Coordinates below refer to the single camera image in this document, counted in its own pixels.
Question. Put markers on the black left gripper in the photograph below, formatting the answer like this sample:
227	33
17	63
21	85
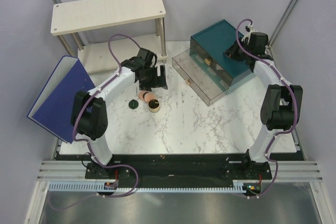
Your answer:
144	86

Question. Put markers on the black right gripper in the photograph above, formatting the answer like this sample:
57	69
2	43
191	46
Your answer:
231	52

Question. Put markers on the gold cosmetic jar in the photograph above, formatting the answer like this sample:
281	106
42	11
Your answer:
154	105

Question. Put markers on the smoked clear drawer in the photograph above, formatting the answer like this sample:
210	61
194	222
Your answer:
200	76
211	58

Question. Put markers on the pink makeup sponge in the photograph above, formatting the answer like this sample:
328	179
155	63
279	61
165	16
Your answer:
141	95
150	96

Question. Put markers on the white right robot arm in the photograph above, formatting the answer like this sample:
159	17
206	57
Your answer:
281	106

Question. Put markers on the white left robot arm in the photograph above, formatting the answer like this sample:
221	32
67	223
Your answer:
89	116

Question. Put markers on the teal drawer cabinet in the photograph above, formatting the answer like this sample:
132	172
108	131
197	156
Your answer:
222	35

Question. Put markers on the dark green jar lid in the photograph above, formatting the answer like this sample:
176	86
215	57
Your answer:
133	104

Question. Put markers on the white two-tier shelf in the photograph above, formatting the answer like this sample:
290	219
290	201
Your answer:
86	15

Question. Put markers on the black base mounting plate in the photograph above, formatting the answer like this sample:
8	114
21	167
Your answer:
178	170

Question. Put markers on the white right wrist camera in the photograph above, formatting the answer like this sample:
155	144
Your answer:
249	29

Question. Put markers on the blue ring binder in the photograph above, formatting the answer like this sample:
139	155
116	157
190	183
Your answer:
52	109

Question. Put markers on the light blue cable duct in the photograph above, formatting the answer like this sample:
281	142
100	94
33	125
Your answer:
103	187

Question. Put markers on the aluminium front rail frame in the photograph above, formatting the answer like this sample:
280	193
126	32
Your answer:
73	171

